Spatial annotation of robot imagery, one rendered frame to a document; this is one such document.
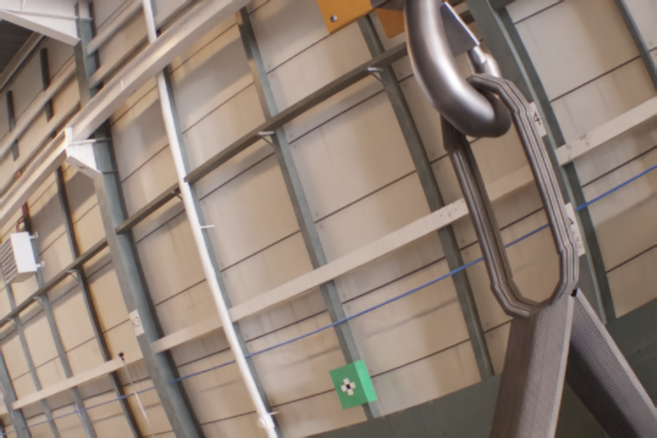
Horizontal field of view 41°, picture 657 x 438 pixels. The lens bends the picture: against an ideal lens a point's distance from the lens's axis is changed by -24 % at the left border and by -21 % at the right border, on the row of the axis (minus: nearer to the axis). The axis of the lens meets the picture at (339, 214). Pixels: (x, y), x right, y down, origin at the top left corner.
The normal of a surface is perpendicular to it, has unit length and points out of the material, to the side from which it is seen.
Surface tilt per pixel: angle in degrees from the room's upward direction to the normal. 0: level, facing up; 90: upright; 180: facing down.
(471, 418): 90
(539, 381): 51
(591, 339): 128
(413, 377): 90
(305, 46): 90
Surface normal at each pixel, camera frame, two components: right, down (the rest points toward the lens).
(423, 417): -0.65, 0.07
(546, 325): -0.71, -0.52
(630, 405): -0.33, 0.63
